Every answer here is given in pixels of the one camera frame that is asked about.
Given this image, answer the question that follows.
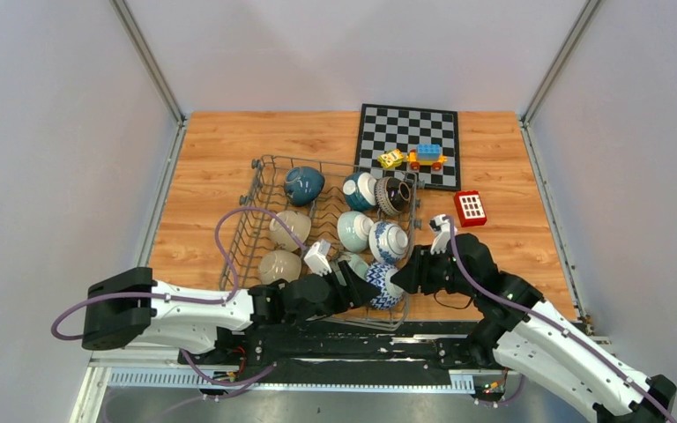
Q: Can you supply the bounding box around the dark blue bowl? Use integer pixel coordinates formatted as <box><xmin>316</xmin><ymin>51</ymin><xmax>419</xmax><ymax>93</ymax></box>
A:
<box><xmin>284</xmin><ymin>166</ymin><xmax>325</xmax><ymax>206</ymax></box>

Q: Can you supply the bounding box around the yellow toy block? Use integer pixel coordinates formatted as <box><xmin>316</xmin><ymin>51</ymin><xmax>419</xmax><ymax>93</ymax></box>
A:
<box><xmin>377</xmin><ymin>149</ymin><xmax>405</xmax><ymax>170</ymax></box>

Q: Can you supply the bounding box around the teal white bowl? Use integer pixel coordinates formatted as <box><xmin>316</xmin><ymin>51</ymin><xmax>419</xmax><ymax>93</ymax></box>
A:
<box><xmin>341</xmin><ymin>172</ymin><xmax>377</xmax><ymax>212</ymax></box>

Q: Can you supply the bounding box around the blue orange toy car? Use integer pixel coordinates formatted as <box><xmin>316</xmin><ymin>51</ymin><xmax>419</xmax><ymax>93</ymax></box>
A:
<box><xmin>407</xmin><ymin>144</ymin><xmax>447</xmax><ymax>171</ymax></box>

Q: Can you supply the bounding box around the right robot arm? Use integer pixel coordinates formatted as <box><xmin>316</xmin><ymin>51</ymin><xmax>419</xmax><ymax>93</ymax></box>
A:
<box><xmin>391</xmin><ymin>234</ymin><xmax>677</xmax><ymax>422</ymax></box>

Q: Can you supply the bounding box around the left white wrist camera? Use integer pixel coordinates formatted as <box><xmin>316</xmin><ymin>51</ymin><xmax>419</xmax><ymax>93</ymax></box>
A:
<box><xmin>303</xmin><ymin>239</ymin><xmax>333</xmax><ymax>277</ymax></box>

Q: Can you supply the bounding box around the dark patterned bowl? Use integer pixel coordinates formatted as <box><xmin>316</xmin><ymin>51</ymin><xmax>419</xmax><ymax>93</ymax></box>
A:
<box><xmin>374</xmin><ymin>176</ymin><xmax>412</xmax><ymax>216</ymax></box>

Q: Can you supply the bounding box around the black white chessboard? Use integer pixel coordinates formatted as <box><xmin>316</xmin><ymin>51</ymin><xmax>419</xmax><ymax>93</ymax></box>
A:
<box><xmin>354</xmin><ymin>103</ymin><xmax>462</xmax><ymax>191</ymax></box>

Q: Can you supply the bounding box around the blue zigzag red bowl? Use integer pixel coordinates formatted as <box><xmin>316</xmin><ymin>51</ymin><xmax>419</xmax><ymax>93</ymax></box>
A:
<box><xmin>366</xmin><ymin>262</ymin><xmax>405</xmax><ymax>310</ymax></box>

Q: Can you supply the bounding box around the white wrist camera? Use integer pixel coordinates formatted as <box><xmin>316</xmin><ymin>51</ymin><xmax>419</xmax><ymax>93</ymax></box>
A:
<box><xmin>303</xmin><ymin>239</ymin><xmax>333</xmax><ymax>277</ymax></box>
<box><xmin>429</xmin><ymin>214</ymin><xmax>458</xmax><ymax>255</ymax></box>

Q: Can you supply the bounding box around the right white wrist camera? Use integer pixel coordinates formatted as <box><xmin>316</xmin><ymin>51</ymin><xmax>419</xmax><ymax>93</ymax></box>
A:
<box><xmin>429</xmin><ymin>214</ymin><xmax>458</xmax><ymax>255</ymax></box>

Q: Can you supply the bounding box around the grey wire dish rack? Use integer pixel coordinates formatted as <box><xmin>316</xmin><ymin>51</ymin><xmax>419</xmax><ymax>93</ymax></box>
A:
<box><xmin>219</xmin><ymin>153</ymin><xmax>424</xmax><ymax>332</ymax></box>

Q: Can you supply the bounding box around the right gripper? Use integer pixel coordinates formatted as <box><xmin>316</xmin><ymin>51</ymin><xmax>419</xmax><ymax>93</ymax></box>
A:
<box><xmin>390</xmin><ymin>242</ymin><xmax>477</xmax><ymax>297</ymax></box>

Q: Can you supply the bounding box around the mint green flower bowl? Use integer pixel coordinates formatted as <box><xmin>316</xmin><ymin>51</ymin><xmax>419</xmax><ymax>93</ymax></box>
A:
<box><xmin>337</xmin><ymin>251</ymin><xmax>369</xmax><ymax>279</ymax></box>

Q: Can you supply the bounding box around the red toy brick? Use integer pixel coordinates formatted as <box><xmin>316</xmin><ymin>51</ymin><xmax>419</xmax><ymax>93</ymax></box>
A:
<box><xmin>454</xmin><ymin>190</ymin><xmax>487</xmax><ymax>227</ymax></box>

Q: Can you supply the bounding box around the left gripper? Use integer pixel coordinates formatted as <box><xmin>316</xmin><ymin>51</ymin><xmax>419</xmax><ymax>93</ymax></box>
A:
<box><xmin>315</xmin><ymin>259</ymin><xmax>381</xmax><ymax>314</ymax></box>

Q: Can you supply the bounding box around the white blue floral bowl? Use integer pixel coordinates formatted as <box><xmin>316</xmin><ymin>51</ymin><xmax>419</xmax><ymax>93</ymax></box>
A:
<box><xmin>368</xmin><ymin>220</ymin><xmax>410</xmax><ymax>265</ymax></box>

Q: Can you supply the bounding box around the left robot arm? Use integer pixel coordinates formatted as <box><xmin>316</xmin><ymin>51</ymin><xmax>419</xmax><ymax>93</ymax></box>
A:
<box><xmin>81</xmin><ymin>264</ymin><xmax>381</xmax><ymax>364</ymax></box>

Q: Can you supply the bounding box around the beige bowl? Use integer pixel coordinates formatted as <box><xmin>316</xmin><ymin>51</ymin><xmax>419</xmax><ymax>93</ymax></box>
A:
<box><xmin>258</xmin><ymin>250</ymin><xmax>302</xmax><ymax>284</ymax></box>
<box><xmin>269</xmin><ymin>211</ymin><xmax>312</xmax><ymax>252</ymax></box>

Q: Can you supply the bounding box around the light teal checked bowl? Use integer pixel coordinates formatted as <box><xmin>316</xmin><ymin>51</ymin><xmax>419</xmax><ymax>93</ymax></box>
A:
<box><xmin>337</xmin><ymin>211</ymin><xmax>374</xmax><ymax>253</ymax></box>

